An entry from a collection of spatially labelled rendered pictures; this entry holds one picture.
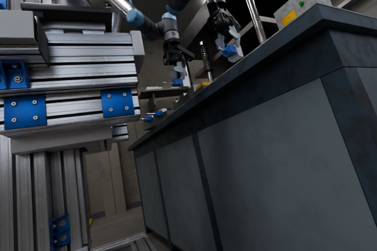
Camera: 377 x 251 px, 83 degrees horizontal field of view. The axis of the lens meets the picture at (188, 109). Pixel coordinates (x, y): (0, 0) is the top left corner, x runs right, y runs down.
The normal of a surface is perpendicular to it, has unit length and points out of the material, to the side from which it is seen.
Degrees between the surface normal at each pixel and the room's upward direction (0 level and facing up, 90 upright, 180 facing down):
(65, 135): 90
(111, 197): 90
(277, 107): 90
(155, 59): 90
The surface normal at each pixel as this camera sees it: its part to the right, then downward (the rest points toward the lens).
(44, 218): 0.33, -0.29
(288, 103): -0.88, 0.08
